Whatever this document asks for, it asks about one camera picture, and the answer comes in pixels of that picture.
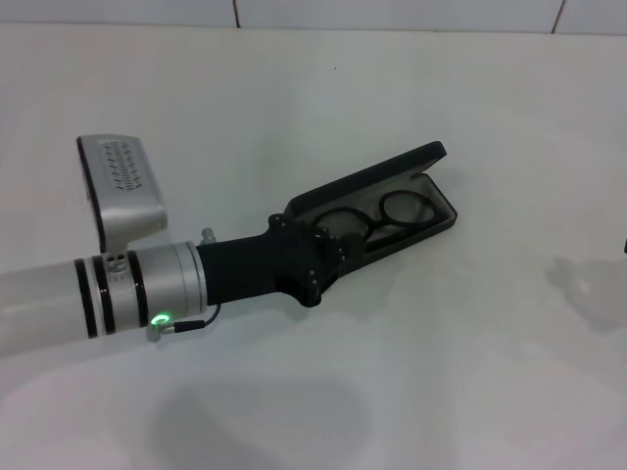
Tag black glasses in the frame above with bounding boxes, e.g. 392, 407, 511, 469
313, 189, 439, 254

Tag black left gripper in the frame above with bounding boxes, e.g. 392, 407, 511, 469
195, 212, 367, 309

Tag black glasses case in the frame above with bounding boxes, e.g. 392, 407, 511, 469
285, 140, 459, 279

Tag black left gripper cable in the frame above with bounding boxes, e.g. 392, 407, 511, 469
146, 305, 223, 346

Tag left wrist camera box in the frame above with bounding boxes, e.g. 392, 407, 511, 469
75, 134, 169, 254

